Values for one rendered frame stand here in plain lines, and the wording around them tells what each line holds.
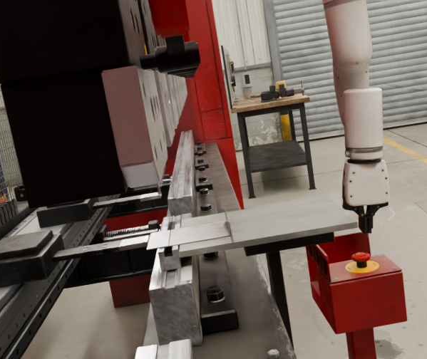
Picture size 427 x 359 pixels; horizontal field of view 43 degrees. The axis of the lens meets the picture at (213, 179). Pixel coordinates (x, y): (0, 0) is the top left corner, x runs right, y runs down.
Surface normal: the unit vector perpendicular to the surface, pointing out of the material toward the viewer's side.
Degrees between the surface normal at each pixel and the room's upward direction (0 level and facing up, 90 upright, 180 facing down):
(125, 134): 90
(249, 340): 0
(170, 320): 90
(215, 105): 90
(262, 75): 90
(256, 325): 0
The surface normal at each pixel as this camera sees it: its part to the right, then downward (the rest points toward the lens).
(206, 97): 0.04, 0.18
